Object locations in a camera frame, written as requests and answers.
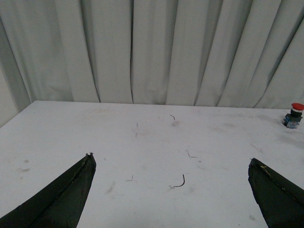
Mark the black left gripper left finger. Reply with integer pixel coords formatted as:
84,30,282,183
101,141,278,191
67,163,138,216
0,153,96,228

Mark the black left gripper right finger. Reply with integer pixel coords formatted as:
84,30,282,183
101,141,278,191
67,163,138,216
248,158,304,228

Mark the white pleated curtain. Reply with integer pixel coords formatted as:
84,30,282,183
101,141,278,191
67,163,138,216
0,0,304,125

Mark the red push button switch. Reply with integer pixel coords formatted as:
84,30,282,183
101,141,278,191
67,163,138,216
283,103,304,129

